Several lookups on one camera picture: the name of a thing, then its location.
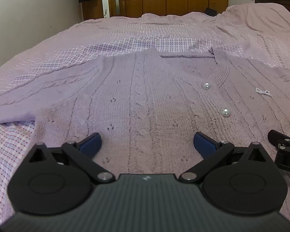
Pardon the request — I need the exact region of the pink knitted bedspread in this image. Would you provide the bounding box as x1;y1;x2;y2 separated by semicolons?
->
0;3;290;102

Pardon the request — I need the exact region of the lilac knit cardigan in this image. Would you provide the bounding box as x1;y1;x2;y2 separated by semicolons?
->
0;47;290;213

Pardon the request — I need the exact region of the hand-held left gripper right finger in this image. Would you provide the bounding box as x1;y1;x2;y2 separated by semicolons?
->
179;132;269;183

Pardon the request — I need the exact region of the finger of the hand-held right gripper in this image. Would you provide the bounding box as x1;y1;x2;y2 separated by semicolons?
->
268;129;290;148

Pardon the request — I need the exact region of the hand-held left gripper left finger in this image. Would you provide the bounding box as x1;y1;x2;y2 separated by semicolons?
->
26;132;116;183

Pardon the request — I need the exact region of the dark wooden headboard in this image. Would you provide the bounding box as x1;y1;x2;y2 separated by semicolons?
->
253;0;290;22

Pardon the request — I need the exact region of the checked bed sheet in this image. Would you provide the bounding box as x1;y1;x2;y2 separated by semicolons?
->
0;37;247;226

